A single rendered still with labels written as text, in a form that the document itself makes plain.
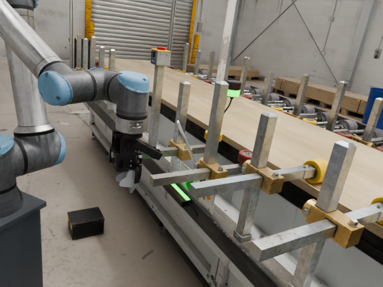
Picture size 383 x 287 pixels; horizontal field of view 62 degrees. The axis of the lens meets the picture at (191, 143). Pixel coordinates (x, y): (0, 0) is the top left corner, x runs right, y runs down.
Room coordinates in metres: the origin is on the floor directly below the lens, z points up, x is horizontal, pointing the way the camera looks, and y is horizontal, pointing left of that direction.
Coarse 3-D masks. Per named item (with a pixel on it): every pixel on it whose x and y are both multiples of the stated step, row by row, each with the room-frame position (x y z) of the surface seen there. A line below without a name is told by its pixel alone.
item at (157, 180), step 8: (224, 168) 1.10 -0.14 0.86; (232, 168) 1.11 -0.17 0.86; (240, 168) 1.13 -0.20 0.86; (152, 176) 0.95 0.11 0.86; (160, 176) 0.96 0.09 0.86; (168, 176) 0.97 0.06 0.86; (176, 176) 0.98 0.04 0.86; (184, 176) 1.00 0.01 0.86; (192, 176) 1.01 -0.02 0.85; (200, 176) 1.03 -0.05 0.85; (208, 176) 1.05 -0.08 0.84; (152, 184) 0.94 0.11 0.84; (160, 184) 0.95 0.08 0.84
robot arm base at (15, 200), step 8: (16, 184) 1.06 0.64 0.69; (0, 192) 0.98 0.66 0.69; (8, 192) 1.01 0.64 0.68; (16, 192) 1.04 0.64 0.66; (0, 200) 0.98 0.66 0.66; (8, 200) 1.00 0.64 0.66; (16, 200) 1.02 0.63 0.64; (0, 208) 0.97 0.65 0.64; (8, 208) 0.98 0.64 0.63; (16, 208) 1.01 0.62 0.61; (0, 216) 0.96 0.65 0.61
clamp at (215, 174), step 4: (200, 160) 1.12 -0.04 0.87; (200, 164) 1.12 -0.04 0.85; (204, 164) 1.10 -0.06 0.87; (208, 164) 1.09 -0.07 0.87; (212, 164) 1.10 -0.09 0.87; (216, 164) 1.10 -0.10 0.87; (200, 168) 1.12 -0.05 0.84; (208, 168) 1.07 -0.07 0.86; (212, 168) 1.06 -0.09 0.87; (216, 168) 1.07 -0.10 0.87; (212, 172) 1.05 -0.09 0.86; (216, 172) 1.03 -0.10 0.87; (220, 172) 1.04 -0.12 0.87; (224, 172) 1.04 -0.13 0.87; (212, 176) 1.05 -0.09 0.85; (216, 176) 1.03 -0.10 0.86; (220, 176) 1.04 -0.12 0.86; (224, 176) 1.05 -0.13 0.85
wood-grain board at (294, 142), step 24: (144, 72) 2.84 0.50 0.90; (168, 72) 3.04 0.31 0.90; (168, 96) 2.01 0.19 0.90; (192, 96) 2.12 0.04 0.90; (240, 96) 2.36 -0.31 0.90; (192, 120) 1.61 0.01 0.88; (240, 120) 1.67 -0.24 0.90; (288, 120) 1.83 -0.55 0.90; (240, 144) 1.28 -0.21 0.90; (288, 144) 1.37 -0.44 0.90; (312, 144) 1.43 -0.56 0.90; (360, 144) 1.54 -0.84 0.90; (360, 168) 1.20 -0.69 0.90; (312, 192) 0.95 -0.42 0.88; (360, 192) 0.96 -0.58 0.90
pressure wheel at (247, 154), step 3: (243, 150) 1.19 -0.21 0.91; (246, 150) 1.20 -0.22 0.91; (249, 150) 1.20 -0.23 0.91; (240, 153) 1.16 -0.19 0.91; (243, 153) 1.16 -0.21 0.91; (246, 153) 1.17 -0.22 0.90; (249, 153) 1.16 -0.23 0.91; (240, 156) 1.15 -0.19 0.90; (243, 156) 1.14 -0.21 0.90; (246, 156) 1.13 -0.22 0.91; (249, 156) 1.14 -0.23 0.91; (240, 159) 1.15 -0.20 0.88; (243, 159) 1.14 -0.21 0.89; (246, 159) 1.13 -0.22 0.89; (249, 159) 1.13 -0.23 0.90; (243, 162) 1.13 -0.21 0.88; (243, 174) 1.17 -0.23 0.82
